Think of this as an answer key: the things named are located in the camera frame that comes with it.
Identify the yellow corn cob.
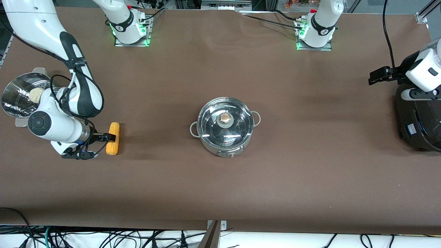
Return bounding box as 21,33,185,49
105,122,120,155

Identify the glass pot lid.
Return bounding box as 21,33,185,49
198,97,255,148

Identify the black rice cooker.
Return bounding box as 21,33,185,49
395,84,441,153

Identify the beige steamed bun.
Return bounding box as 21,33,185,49
29,88,45,104

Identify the steel steamer bowl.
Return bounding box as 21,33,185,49
1,67,52,128

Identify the brown table cover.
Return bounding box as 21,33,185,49
0,5,441,236

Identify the dark metal bar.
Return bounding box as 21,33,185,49
197,220,221,248

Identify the grey background box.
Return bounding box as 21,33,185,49
201,0,253,11

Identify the aluminium frame post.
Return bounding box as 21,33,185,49
415,0,441,24

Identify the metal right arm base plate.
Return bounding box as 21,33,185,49
114,15,152,47

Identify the black base cable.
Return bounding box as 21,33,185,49
241,14,303,30
272,10,304,25
136,0,169,23

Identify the steel pot with handles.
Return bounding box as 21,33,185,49
189,97,261,158

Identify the aluminium frame rail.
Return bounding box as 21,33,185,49
0,34,14,66

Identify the silver table edge bracket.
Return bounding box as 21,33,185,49
207,220,227,232

